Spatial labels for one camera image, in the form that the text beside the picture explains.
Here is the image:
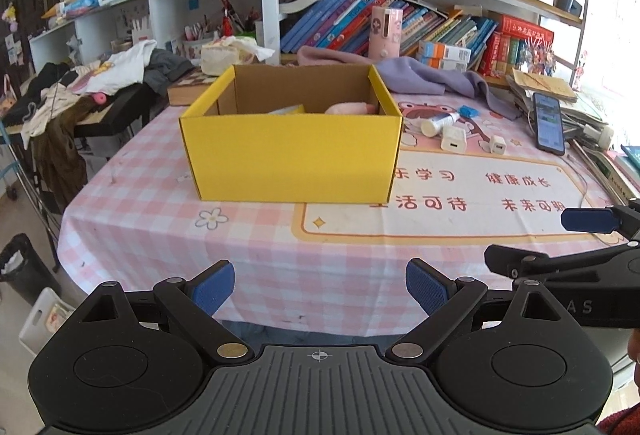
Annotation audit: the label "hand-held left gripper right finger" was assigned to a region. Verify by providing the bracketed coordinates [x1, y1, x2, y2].
[385, 258, 572, 367]

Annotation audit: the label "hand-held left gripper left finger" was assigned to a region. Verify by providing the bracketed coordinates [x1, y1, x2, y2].
[75, 260, 256, 367]

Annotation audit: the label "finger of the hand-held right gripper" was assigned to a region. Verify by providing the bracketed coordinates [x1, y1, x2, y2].
[483, 242, 640, 289]
[560, 199, 640, 244]

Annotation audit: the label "yellow cardboard box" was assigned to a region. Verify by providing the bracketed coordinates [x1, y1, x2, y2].
[178, 64, 404, 204]

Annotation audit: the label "large white charger plug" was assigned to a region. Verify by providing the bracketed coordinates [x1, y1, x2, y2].
[440, 126, 467, 152]

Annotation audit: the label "small white bottle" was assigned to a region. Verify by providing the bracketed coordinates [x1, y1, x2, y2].
[420, 110, 460, 137]

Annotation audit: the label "pink pig plush toy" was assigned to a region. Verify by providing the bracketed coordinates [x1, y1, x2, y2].
[324, 100, 379, 115]

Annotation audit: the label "person's right forearm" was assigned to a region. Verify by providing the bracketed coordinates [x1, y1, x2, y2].
[597, 327, 640, 435]

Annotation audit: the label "stack of workbooks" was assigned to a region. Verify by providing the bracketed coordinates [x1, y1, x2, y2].
[569, 137, 640, 209]

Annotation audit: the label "teal children's book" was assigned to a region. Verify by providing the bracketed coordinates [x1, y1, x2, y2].
[619, 144, 640, 176]

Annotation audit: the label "white plug adapter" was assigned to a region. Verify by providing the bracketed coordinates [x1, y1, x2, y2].
[564, 122, 615, 149]

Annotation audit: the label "blue denim trousers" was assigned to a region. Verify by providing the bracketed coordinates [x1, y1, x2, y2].
[220, 319, 386, 347]

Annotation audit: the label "black smartphone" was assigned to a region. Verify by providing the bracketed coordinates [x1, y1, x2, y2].
[532, 92, 566, 156]

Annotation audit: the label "pile of loose papers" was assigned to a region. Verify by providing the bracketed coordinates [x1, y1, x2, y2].
[509, 80, 609, 136]

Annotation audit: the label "pink checked printed tablecloth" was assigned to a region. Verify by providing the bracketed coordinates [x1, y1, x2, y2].
[57, 84, 636, 337]

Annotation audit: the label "brown paper envelope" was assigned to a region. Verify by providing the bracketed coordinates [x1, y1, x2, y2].
[509, 68, 579, 104]

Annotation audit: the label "colourful figure standee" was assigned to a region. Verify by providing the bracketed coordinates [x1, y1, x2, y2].
[517, 38, 556, 76]

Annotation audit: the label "white plastic basket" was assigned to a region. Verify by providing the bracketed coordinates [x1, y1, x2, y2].
[18, 287, 76, 359]

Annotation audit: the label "set of red books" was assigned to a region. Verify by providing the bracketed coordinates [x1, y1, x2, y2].
[477, 32, 521, 79]

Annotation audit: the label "black trash bin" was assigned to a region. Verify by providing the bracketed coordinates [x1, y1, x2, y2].
[0, 232, 61, 306]

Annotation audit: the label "brown wooden board box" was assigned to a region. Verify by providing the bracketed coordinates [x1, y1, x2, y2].
[167, 70, 221, 106]

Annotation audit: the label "black side table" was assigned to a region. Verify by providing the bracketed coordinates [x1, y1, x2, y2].
[72, 82, 169, 151]

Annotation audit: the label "large red book box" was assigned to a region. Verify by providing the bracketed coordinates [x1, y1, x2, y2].
[497, 14, 556, 47]

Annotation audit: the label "orange and white carton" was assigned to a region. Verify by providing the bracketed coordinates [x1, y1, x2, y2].
[418, 57, 470, 71]
[417, 40, 472, 61]

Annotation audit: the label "purple cloth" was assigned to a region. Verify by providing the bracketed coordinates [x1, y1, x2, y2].
[298, 46, 524, 121]

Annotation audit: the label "cream tissue pack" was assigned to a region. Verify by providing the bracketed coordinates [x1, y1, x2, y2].
[200, 34, 275, 76]

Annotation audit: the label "pile of clothes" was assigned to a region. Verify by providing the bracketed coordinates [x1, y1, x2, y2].
[19, 38, 204, 216]

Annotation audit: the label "pink cylindrical device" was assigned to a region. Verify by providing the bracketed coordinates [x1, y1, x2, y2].
[368, 6, 404, 62]

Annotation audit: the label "white side shelf unit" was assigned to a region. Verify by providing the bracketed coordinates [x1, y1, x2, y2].
[28, 0, 264, 66]

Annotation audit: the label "row of blue children's books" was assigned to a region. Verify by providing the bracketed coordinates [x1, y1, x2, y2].
[279, 0, 501, 61]

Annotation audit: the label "dark door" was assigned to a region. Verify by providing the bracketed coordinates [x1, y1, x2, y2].
[0, 0, 64, 81]

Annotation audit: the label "white charging cable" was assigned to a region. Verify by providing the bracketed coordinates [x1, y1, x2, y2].
[562, 150, 619, 214]

